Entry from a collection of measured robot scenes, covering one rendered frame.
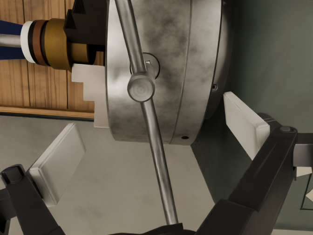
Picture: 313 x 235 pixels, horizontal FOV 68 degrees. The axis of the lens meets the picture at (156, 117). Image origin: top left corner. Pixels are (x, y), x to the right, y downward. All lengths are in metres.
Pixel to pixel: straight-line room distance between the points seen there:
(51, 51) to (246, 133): 0.33
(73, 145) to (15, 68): 0.53
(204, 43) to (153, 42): 0.06
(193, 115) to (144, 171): 1.43
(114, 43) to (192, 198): 1.66
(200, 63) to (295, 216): 0.23
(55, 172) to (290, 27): 0.26
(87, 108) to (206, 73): 0.44
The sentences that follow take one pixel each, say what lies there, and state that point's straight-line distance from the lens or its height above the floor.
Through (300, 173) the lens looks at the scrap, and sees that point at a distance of 0.33.
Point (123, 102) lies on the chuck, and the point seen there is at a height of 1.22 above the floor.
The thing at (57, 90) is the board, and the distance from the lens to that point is 0.67.
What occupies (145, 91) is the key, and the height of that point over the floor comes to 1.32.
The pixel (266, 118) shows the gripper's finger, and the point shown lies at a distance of 0.17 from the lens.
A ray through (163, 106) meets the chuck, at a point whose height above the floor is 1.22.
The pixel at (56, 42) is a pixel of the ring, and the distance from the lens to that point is 0.41.
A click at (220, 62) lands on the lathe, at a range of 0.32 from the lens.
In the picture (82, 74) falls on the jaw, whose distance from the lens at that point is 0.41.
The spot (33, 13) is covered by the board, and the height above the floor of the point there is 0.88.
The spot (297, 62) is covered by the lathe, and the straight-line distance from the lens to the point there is 0.29.
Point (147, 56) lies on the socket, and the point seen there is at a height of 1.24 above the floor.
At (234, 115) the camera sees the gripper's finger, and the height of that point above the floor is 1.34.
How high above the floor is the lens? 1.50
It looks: 75 degrees down
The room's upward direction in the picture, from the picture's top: 176 degrees clockwise
